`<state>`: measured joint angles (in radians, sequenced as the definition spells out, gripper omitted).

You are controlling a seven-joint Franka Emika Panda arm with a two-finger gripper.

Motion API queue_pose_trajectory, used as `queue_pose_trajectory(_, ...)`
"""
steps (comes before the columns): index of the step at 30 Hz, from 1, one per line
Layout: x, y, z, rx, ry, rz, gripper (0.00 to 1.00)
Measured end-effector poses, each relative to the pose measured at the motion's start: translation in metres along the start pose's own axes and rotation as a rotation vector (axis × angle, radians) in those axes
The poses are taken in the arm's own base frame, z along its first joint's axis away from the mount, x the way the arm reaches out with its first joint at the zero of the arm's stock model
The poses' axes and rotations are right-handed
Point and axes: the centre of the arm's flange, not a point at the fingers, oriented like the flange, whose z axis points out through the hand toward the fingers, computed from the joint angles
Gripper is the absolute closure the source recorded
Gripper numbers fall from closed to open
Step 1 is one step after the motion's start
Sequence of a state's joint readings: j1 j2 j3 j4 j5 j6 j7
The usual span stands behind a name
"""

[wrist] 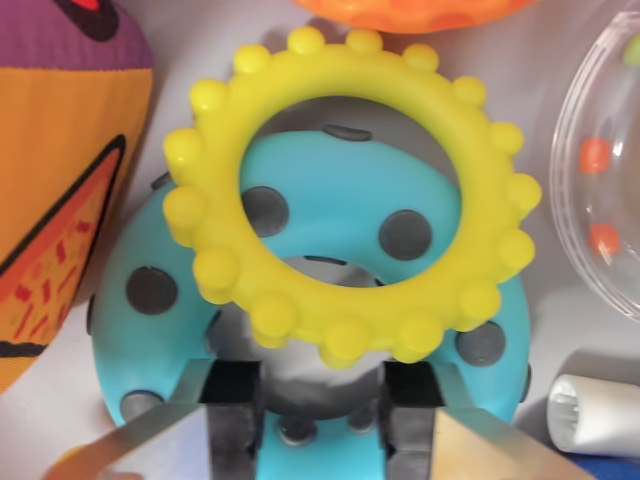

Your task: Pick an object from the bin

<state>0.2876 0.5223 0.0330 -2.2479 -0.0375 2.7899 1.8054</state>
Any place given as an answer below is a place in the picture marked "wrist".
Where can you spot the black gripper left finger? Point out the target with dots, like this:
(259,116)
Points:
(220,440)

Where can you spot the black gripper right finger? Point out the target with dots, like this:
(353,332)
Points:
(425,440)

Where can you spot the blue and white marker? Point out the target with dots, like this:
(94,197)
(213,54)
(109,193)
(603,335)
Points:
(600,415)

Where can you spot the clear plastic rattle ball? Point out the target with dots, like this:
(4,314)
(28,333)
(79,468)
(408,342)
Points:
(600,165)

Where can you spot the purple and orange fabric toy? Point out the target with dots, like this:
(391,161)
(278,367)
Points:
(55,150)

